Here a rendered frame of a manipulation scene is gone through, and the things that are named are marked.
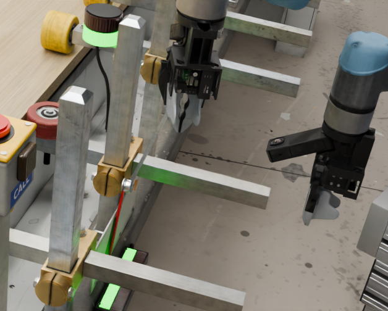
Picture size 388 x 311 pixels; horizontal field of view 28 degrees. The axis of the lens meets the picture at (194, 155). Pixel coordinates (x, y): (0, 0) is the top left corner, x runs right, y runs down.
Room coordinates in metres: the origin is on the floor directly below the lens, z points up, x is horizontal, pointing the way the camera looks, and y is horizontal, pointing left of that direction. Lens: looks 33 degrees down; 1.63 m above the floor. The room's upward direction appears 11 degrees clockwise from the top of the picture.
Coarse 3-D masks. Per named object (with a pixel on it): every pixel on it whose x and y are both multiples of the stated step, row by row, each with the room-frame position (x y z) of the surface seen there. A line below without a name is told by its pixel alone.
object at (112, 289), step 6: (126, 252) 1.07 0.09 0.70; (132, 252) 1.08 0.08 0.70; (126, 258) 1.06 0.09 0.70; (132, 258) 1.06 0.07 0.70; (108, 288) 0.97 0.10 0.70; (114, 288) 0.98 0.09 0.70; (108, 294) 0.96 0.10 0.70; (114, 294) 0.96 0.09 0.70; (102, 300) 0.94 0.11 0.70; (108, 300) 0.95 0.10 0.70; (102, 306) 0.93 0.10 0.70; (108, 306) 0.93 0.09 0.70
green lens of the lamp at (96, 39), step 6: (84, 24) 1.11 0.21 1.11; (84, 30) 1.10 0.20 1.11; (90, 30) 1.09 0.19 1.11; (84, 36) 1.10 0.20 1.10; (90, 36) 1.09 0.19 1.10; (96, 36) 1.09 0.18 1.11; (102, 36) 1.09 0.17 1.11; (108, 36) 1.09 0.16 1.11; (114, 36) 1.10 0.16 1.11; (90, 42) 1.09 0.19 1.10; (96, 42) 1.09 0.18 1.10; (102, 42) 1.09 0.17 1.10; (108, 42) 1.09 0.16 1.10; (114, 42) 1.10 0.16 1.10
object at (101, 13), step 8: (88, 8) 1.12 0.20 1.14; (96, 8) 1.12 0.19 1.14; (104, 8) 1.13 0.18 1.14; (112, 8) 1.13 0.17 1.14; (96, 16) 1.09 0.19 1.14; (104, 16) 1.10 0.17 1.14; (112, 16) 1.10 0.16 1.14; (104, 32) 1.09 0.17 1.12; (112, 32) 1.10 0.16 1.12; (96, 48) 1.12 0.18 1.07; (112, 48) 1.10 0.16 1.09; (96, 56) 1.12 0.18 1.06; (112, 56) 1.11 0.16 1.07; (112, 64) 1.10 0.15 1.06; (104, 72) 1.12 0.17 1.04
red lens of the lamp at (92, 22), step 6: (84, 18) 1.11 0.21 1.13; (90, 18) 1.09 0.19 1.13; (96, 18) 1.09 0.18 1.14; (102, 18) 1.09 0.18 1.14; (120, 18) 1.11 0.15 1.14; (90, 24) 1.09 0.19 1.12; (96, 24) 1.09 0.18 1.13; (102, 24) 1.09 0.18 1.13; (108, 24) 1.09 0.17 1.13; (114, 24) 1.10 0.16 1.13; (96, 30) 1.09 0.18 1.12; (102, 30) 1.09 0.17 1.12; (108, 30) 1.09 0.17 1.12; (114, 30) 1.10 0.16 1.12
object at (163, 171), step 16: (48, 144) 1.15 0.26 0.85; (96, 144) 1.17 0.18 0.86; (96, 160) 1.14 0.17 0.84; (160, 160) 1.15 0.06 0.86; (144, 176) 1.13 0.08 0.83; (160, 176) 1.13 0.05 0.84; (176, 176) 1.13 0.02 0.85; (192, 176) 1.12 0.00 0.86; (208, 176) 1.13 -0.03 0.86; (224, 176) 1.14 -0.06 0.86; (208, 192) 1.12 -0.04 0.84; (224, 192) 1.12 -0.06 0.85; (240, 192) 1.11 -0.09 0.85; (256, 192) 1.11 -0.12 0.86
